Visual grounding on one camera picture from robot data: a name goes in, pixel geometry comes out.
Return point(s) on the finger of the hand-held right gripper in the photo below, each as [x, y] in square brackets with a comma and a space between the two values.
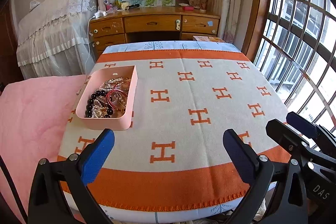
[281, 133]
[302, 124]

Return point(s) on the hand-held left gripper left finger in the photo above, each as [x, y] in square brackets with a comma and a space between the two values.
[97, 154]

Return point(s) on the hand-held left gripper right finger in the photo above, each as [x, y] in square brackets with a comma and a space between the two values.
[240, 158]

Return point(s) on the pink jewelry tray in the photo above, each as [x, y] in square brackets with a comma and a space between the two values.
[105, 122]

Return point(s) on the pink plush blanket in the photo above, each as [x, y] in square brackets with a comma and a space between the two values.
[34, 121]

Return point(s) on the window grille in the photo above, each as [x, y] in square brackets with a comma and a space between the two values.
[302, 43]

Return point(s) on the orange and cream patterned blanket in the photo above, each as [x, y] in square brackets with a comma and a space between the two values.
[183, 98]

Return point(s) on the orange picture book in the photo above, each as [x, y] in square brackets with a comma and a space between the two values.
[207, 39]

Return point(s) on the white lace furniture cover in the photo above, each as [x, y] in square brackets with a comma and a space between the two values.
[52, 29]

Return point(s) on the white charger plug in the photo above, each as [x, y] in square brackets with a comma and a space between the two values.
[99, 14]

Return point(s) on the wooden desk with drawers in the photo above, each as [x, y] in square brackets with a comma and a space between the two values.
[152, 23]

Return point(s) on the brown wooden door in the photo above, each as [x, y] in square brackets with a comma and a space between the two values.
[8, 43]

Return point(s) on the clear storage jar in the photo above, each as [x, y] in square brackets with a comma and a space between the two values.
[204, 3]

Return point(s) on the black flashlight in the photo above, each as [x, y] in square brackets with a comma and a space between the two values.
[133, 6]

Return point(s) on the small red box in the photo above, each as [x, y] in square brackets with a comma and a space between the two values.
[188, 8]

